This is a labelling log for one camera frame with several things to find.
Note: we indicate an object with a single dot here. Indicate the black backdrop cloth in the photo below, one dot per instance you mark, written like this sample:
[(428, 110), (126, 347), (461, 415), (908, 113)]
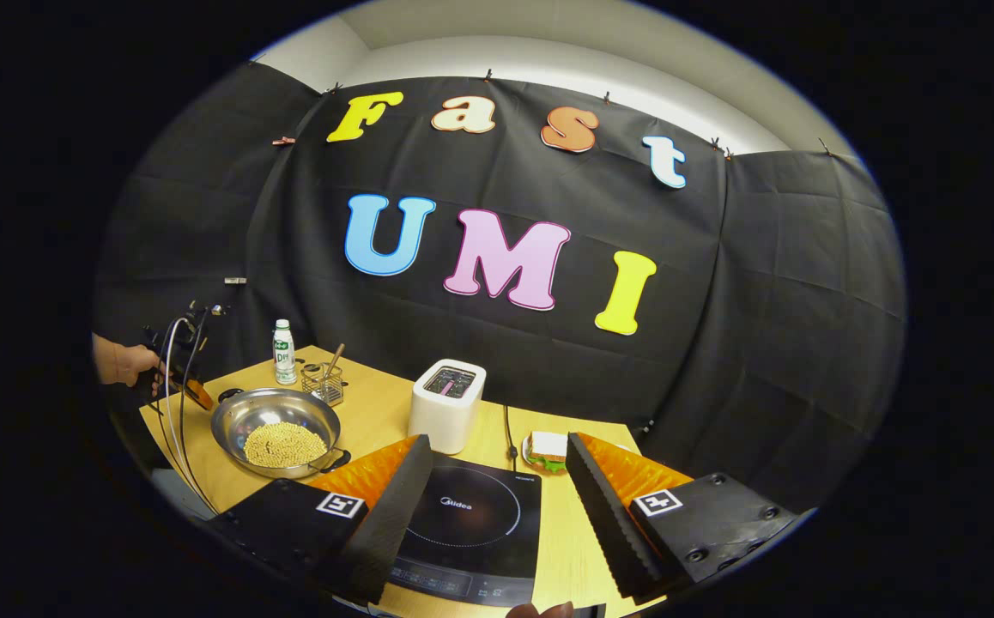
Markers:
[(720, 326)]

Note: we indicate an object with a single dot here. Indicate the pile of soybeans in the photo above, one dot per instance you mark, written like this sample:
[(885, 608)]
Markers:
[(284, 445)]

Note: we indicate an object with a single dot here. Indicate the white toaster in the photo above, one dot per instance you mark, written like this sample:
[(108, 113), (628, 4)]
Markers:
[(445, 412)]

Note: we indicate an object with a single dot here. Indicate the small white plastic bottle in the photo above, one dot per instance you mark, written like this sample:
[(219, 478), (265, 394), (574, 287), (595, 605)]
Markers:
[(284, 356)]

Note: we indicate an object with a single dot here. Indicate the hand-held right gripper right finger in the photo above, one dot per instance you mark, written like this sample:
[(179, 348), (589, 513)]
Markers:
[(609, 524)]

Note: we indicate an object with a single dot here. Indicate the black induction cooktop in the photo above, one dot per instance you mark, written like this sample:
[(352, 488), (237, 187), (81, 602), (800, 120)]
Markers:
[(471, 515)]

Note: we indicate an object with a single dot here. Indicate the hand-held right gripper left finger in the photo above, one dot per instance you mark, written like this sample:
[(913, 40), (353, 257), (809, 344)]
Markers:
[(394, 515)]

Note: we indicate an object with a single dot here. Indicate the sandwich with lettuce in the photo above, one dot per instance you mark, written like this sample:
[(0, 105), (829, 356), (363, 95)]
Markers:
[(546, 451)]

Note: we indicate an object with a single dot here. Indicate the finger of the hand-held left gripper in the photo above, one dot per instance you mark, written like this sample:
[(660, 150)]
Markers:
[(196, 393)]

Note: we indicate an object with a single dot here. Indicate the stainless steel pot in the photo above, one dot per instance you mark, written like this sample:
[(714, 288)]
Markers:
[(248, 421)]

